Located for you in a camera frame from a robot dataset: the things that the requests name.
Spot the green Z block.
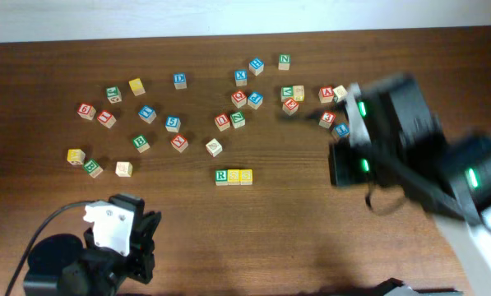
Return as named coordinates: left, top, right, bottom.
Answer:
left=229, top=111, right=246, bottom=129

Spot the yellow edged 8 block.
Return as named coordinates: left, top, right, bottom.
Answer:
left=293, top=86, right=305, bottom=102

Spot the blue 5 block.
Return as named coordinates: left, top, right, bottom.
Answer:
left=165, top=116, right=181, bottom=133

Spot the green R block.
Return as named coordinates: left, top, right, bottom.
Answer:
left=215, top=169, right=229, bottom=186

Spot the green B block upper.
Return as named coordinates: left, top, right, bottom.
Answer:
left=132, top=135, right=150, bottom=153

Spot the blue D block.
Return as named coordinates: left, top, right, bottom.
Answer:
left=173, top=72, right=187, bottom=90

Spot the plain wooden block right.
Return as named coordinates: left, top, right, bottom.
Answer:
left=333, top=86, right=348, bottom=104

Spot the green N block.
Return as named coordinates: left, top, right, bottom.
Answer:
left=278, top=54, right=291, bottom=71

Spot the green V block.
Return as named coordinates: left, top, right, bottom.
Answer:
left=280, top=86, right=294, bottom=102

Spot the yellow S block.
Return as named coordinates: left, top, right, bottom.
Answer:
left=227, top=169, right=240, bottom=185
left=239, top=169, right=253, bottom=185

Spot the red I block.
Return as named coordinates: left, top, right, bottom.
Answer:
left=97, top=110, right=117, bottom=128

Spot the blue X block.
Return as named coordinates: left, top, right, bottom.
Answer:
left=234, top=70, right=248, bottom=86

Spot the red U block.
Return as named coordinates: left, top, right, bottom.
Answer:
left=215, top=113, right=230, bottom=132

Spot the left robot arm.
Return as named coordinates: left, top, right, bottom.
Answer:
left=21, top=194, right=162, bottom=295

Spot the green B block lower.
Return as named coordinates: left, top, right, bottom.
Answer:
left=83, top=159, right=104, bottom=178

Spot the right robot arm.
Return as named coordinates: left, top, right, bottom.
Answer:
left=329, top=74, right=491, bottom=295

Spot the green C block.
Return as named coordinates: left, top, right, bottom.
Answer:
left=105, top=86, right=122, bottom=104

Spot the green b block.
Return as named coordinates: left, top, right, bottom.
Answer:
left=132, top=135, right=150, bottom=153
left=83, top=159, right=104, bottom=178

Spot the red E block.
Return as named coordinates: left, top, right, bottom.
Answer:
left=282, top=97, right=299, bottom=116

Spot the yellow W block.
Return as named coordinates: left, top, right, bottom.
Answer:
left=67, top=149, right=86, bottom=165

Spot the yellow block top left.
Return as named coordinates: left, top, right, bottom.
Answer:
left=129, top=78, right=146, bottom=96

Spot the blue P block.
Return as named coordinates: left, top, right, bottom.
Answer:
left=248, top=91, right=264, bottom=109

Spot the plain wooden block left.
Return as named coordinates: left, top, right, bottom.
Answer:
left=115, top=161, right=133, bottom=178

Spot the red 6 block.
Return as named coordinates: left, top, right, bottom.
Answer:
left=77, top=103, right=96, bottom=120

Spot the red Q block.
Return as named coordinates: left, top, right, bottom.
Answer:
left=231, top=90, right=248, bottom=109

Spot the red Y block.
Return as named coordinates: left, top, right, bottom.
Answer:
left=170, top=134, right=188, bottom=153

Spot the red A block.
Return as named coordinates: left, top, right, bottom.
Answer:
left=318, top=86, right=335, bottom=104

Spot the blue I block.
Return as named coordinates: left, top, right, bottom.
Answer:
left=331, top=123, right=350, bottom=141

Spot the blue T block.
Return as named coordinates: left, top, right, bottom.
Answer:
left=138, top=105, right=156, bottom=124

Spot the plain wooden block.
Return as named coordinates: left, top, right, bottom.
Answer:
left=206, top=138, right=223, bottom=157
left=115, top=161, right=133, bottom=178
left=333, top=86, right=348, bottom=104

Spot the plain wooden block centre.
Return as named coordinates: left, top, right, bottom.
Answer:
left=206, top=138, right=223, bottom=157

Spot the red 3 block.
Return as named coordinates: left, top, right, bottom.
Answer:
left=318, top=111, right=336, bottom=129

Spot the blue H block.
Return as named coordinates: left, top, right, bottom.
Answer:
left=249, top=58, right=265, bottom=76

